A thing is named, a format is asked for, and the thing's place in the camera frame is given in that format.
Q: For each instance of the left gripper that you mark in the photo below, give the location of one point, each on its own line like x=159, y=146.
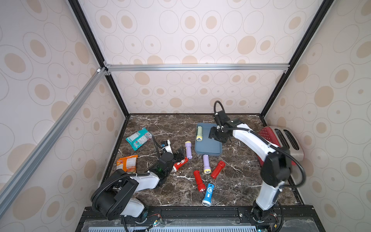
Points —
x=182, y=155

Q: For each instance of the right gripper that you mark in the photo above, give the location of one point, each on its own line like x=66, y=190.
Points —
x=217, y=135

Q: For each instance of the red flashlight white logo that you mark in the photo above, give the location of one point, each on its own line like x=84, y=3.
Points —
x=178, y=165

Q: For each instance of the purple flashlight yellow head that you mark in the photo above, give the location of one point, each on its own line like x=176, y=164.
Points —
x=206, y=165
x=188, y=146

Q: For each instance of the light green flashlight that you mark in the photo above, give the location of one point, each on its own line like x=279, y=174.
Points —
x=199, y=135

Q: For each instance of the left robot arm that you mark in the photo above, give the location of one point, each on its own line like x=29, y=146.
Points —
x=114, y=197

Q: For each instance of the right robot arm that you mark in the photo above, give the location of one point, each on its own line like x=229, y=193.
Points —
x=277, y=162

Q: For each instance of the blue plastic storage box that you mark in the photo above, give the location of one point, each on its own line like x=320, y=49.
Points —
x=207, y=146

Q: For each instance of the teal snack packet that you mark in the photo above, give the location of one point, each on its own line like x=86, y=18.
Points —
x=139, y=138

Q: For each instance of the blue flashlight white logo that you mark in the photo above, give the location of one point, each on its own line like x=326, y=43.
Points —
x=207, y=201

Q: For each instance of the orange snack packet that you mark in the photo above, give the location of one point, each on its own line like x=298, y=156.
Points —
x=127, y=164

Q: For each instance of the red and silver toaster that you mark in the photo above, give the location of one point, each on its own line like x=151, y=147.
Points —
x=283, y=137

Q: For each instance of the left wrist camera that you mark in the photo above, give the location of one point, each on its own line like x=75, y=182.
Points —
x=166, y=146

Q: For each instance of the horizontal aluminium rail back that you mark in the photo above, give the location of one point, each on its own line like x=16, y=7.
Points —
x=198, y=67

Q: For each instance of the black front base frame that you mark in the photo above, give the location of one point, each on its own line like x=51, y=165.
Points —
x=206, y=219

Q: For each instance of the diagonal aluminium rail left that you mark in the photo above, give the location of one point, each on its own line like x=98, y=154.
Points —
x=30, y=165

